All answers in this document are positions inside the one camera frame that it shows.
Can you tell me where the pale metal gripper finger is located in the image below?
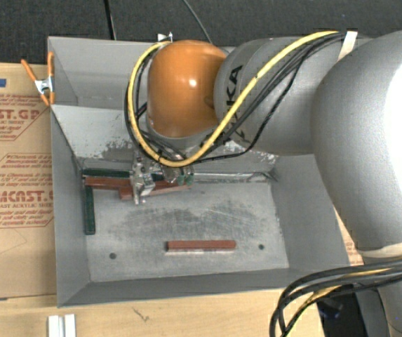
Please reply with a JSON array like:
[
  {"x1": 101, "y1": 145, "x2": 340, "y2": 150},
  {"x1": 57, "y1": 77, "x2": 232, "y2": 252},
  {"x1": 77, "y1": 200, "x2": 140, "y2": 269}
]
[
  {"x1": 132, "y1": 176, "x2": 142, "y2": 206},
  {"x1": 140, "y1": 175, "x2": 156, "y2": 198}
]

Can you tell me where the red-brown flat block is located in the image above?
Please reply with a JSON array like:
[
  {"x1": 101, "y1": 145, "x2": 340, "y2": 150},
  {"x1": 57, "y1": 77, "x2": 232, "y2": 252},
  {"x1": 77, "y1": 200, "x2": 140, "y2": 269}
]
[
  {"x1": 83, "y1": 176, "x2": 133, "y2": 190},
  {"x1": 119, "y1": 182, "x2": 192, "y2": 201},
  {"x1": 166, "y1": 239, "x2": 237, "y2": 253}
]

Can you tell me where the dark green flat block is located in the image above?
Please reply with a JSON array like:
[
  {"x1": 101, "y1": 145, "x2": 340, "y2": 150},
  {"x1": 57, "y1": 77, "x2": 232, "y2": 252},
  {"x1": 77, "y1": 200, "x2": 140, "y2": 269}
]
[
  {"x1": 81, "y1": 168, "x2": 132, "y2": 179},
  {"x1": 83, "y1": 186, "x2": 97, "y2": 236}
]

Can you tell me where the grey metal bin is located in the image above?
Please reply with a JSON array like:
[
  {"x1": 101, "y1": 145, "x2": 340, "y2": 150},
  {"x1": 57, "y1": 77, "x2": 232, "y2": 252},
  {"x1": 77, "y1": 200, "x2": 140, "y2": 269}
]
[{"x1": 47, "y1": 36, "x2": 363, "y2": 309}]

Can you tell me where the brown cardboard board red print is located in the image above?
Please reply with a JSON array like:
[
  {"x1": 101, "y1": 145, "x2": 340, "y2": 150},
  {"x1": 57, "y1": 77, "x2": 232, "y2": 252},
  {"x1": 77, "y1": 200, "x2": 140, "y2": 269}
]
[{"x1": 0, "y1": 60, "x2": 58, "y2": 302}]

